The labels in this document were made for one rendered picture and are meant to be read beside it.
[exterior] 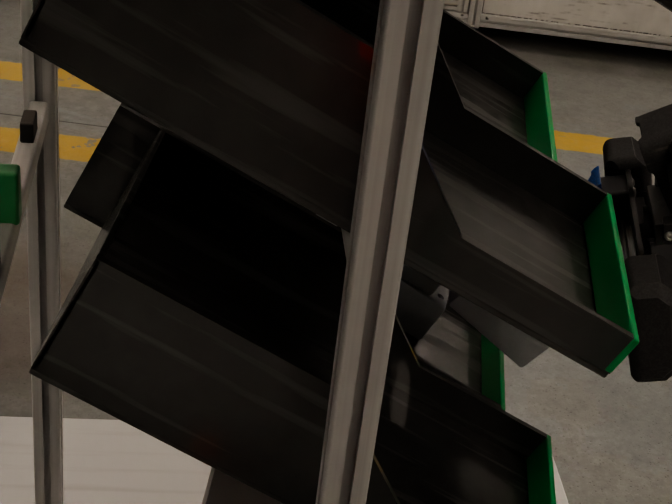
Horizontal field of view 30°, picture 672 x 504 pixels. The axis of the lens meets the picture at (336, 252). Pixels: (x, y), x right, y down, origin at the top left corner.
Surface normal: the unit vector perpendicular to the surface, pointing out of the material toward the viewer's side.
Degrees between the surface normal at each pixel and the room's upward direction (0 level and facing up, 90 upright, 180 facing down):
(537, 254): 25
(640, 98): 0
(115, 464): 0
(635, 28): 90
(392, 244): 90
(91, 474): 0
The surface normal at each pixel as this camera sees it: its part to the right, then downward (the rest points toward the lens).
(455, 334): 0.51, -0.71
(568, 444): 0.11, -0.85
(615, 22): -0.07, 0.52
